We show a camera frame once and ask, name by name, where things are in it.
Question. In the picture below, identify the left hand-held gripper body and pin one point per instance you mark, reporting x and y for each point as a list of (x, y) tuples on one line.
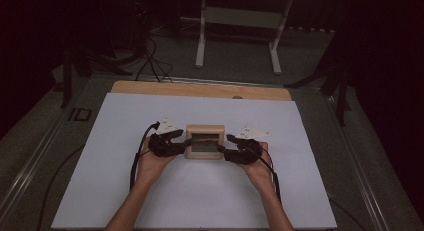
[(161, 146)]

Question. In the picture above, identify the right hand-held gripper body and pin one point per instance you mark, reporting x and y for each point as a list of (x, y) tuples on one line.
[(248, 152)]

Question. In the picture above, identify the small wooden box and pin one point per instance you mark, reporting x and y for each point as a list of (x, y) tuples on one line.
[(205, 129)]

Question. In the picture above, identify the person's right hand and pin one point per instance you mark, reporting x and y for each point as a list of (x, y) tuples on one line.
[(258, 172)]

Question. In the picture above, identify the person's left hand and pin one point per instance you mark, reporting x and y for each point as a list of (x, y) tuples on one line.
[(153, 167)]

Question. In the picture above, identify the white table sheet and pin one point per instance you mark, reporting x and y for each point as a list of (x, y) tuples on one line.
[(213, 197)]

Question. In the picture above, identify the black rectangular floor plate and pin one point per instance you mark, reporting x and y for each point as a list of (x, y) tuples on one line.
[(80, 114)]

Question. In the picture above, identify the black tripod stand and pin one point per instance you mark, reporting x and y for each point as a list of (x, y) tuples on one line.
[(66, 77), (341, 91)]

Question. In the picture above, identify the white metal stand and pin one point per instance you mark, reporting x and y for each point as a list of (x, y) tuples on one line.
[(240, 17)]

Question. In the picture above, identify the long metal floor rail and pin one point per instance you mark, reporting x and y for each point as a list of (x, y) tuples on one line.
[(360, 171), (30, 167), (220, 81)]

